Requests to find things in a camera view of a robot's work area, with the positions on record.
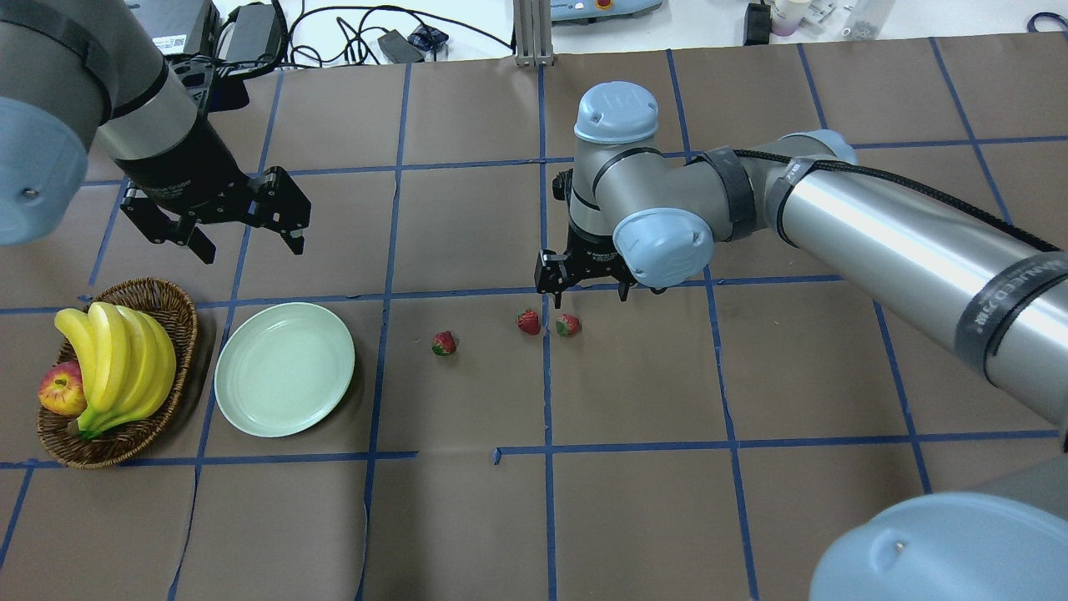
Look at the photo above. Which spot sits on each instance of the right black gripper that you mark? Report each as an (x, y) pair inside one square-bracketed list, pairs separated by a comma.
[(591, 252)]

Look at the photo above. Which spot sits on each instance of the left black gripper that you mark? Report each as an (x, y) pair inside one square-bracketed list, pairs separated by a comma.
[(178, 174)]

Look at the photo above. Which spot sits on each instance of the strawberry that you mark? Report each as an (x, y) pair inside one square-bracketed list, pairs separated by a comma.
[(444, 344), (529, 322), (568, 325)]

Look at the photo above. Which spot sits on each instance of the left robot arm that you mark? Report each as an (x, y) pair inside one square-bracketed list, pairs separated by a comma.
[(78, 73)]

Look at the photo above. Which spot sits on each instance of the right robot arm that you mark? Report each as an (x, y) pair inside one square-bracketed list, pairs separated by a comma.
[(991, 294)]

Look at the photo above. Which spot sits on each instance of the light green plate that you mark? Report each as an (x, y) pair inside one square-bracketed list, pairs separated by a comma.
[(284, 370)]

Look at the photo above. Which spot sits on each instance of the wicker basket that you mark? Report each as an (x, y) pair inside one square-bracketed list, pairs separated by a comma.
[(174, 310)]

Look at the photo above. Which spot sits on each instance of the yellow banana bunch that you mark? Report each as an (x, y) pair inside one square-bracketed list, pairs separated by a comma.
[(128, 362)]

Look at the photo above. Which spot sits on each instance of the red apple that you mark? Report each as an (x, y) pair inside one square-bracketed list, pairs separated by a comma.
[(62, 391)]

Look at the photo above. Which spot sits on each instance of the black power adapter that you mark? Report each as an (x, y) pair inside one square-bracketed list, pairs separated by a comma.
[(398, 49)]

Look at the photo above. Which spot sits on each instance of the white cup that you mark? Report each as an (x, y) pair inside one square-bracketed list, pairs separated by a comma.
[(786, 16)]

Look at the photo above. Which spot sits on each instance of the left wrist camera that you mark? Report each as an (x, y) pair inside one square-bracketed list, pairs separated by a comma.
[(209, 85)]

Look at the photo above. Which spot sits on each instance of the aluminium frame post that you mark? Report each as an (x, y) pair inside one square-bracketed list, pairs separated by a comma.
[(531, 30)]

